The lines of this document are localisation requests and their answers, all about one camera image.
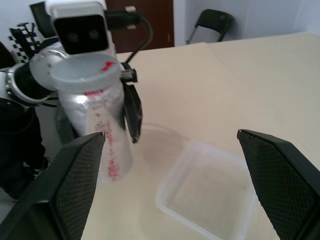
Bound black folding chair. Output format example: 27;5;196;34
185;8;235;46

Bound clear plastic box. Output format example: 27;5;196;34
154;139;258;240

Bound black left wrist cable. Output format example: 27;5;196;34
104;6;154;65

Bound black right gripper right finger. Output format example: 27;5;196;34
236;128;320;240

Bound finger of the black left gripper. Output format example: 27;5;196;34
54;106;77;146
123;82;144;144

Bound brown wooden door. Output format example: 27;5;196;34
104;0;175;54

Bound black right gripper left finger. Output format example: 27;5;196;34
0;131;106;240

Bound black and white checkerboard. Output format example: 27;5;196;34
8;22;40;65

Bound black office chair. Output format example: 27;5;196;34
29;1;55;39

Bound grey round jar lid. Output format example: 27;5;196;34
49;54;122;94

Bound black robot body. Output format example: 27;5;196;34
0;97;51;201

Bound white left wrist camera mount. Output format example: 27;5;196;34
45;0;116;56

